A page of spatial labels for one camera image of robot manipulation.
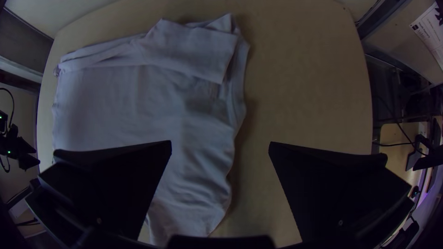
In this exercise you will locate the dark metal frame post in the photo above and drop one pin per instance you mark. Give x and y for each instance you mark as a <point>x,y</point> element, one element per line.
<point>377,20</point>

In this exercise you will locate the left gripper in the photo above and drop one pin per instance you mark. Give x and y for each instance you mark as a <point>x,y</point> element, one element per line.
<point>7,141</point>

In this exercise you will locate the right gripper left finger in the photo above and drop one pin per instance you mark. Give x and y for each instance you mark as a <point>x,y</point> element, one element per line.
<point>107,186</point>

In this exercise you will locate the white paper poster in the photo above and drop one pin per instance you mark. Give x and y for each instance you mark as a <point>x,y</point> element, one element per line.
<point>431,31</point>

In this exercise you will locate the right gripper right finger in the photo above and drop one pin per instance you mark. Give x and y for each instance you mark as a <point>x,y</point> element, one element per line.
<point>335,193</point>

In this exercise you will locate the light grey t-shirt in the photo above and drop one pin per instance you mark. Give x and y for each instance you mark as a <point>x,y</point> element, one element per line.
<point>138,103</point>

